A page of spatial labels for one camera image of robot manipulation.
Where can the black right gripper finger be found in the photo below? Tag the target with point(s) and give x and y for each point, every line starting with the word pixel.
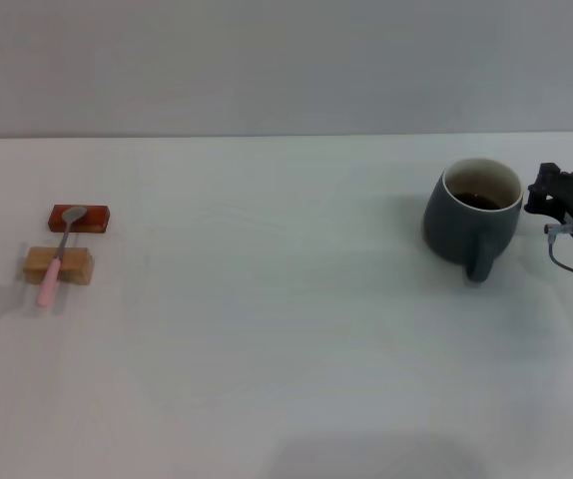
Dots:
pixel 538 197
pixel 548 170

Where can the grey ceramic cup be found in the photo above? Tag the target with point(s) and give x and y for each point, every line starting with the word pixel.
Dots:
pixel 458 234

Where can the dark coffee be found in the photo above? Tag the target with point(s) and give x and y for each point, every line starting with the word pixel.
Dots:
pixel 478 200

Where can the light wooden block rest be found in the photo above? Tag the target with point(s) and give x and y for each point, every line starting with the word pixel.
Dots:
pixel 77 264

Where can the red-brown wooden block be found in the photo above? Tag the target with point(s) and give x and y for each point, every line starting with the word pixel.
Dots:
pixel 94 218

